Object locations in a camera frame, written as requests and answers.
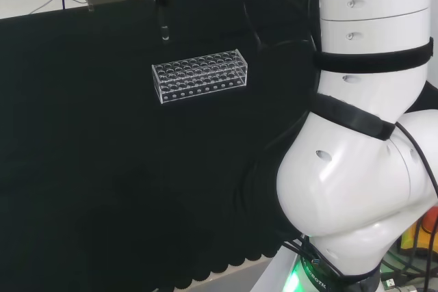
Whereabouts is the black bench cloth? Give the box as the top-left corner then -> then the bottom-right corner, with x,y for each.
0,0 -> 321,290

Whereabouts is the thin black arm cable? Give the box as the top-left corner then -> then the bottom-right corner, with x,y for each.
393,121 -> 438,204

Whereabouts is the clear glass test tube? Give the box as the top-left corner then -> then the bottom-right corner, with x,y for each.
159,0 -> 171,43

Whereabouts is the clear acrylic test tube rack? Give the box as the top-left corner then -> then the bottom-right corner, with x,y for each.
151,49 -> 248,105

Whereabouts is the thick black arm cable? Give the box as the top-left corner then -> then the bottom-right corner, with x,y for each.
238,0 -> 322,59

